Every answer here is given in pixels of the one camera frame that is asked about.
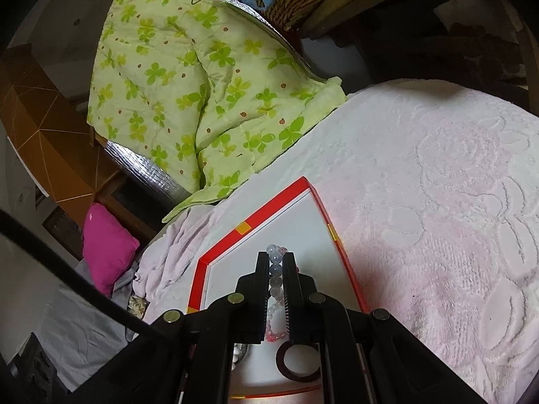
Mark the black box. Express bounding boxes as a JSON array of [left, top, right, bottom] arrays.
[[8, 332, 60, 404]]

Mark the grey bed sheet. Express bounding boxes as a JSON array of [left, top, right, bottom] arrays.
[[38, 261, 144, 392]]

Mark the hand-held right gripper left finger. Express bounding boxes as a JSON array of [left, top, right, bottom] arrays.
[[90, 251, 270, 404]]

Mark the pale pink bedspread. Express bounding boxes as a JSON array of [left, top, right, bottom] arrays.
[[130, 78, 539, 404]]

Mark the green clover print quilt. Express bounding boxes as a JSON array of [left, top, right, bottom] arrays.
[[86, 0, 348, 224]]

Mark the black cable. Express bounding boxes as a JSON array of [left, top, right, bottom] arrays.
[[0, 210, 165, 337]]

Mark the small patterned cloth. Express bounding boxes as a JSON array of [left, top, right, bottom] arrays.
[[127, 295, 148, 318]]

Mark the orange wooden cabinet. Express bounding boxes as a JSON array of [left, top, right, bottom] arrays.
[[0, 46, 106, 205]]

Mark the pink pillow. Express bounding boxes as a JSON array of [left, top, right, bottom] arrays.
[[82, 203, 140, 297]]

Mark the wooden bed frame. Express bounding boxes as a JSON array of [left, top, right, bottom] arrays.
[[95, 172, 158, 240]]

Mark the multicolour bead bracelet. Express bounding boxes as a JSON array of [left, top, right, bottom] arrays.
[[264, 243, 300, 343]]

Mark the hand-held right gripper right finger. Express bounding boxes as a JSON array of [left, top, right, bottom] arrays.
[[283, 252, 481, 404]]

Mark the red-rimmed white tray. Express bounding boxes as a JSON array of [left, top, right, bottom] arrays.
[[185, 177, 371, 402]]

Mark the silver foil mat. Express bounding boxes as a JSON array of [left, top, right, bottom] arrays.
[[103, 139, 190, 200]]

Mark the dark maroon bangle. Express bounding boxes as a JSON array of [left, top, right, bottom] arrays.
[[276, 342, 321, 383]]

